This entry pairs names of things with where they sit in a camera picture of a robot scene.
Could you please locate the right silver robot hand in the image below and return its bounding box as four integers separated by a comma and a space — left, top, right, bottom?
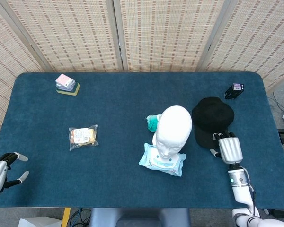
210, 131, 244, 165

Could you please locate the black baseball cap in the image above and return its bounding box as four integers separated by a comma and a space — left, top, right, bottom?
192, 96, 235, 149

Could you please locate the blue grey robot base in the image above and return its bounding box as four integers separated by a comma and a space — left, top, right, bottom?
89, 208, 191, 227

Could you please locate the white foam mannequin head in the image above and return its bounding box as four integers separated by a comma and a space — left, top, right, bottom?
152, 105, 193, 159

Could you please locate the black box with purple label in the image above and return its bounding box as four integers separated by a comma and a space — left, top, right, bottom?
224, 83, 245, 100

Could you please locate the white cardboard box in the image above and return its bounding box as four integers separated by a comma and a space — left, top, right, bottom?
18, 216, 62, 227

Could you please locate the light blue wet wipes pack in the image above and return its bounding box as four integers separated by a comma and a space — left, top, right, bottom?
138, 142, 187, 177

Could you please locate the green plastic bag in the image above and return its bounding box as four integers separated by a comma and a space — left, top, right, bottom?
145, 114, 162, 133

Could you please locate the clear bag of biscuits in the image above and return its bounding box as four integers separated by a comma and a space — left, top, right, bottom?
68, 124, 99, 151

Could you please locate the bamboo folding screen panel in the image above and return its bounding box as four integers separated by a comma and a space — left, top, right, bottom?
0, 0, 124, 73
112, 0, 227, 73
0, 0, 47, 135
198, 0, 284, 94

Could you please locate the pink white small box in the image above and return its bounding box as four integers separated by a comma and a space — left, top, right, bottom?
55, 73, 75, 87

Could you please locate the dark blue table cloth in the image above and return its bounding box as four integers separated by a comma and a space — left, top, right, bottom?
0, 71, 284, 209

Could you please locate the grey floor cable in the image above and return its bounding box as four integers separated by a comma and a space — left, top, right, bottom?
272, 92, 284, 112

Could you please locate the blue cable bundle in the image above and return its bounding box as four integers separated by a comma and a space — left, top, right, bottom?
70, 208, 92, 227

